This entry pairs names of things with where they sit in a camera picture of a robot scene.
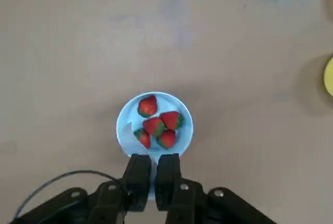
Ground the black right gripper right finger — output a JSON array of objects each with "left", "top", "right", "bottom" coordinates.
[{"left": 155, "top": 153, "right": 276, "bottom": 224}]

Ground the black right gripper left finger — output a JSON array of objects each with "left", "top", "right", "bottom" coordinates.
[{"left": 12, "top": 153, "right": 151, "bottom": 224}]

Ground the red strawberry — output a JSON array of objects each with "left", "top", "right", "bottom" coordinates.
[
  {"left": 133, "top": 128, "right": 151, "bottom": 149},
  {"left": 155, "top": 129, "right": 176, "bottom": 148},
  {"left": 137, "top": 95, "right": 158, "bottom": 117},
  {"left": 160, "top": 111, "right": 185, "bottom": 130},
  {"left": 142, "top": 117, "right": 167, "bottom": 136}
]

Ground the light blue bowl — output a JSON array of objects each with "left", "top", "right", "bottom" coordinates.
[{"left": 116, "top": 91, "right": 195, "bottom": 158}]

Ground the yellow bowl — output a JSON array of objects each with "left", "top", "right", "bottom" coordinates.
[{"left": 322, "top": 54, "right": 333, "bottom": 96}]

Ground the thin dark gripper cable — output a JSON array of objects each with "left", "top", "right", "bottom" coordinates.
[{"left": 14, "top": 170, "right": 123, "bottom": 222}]

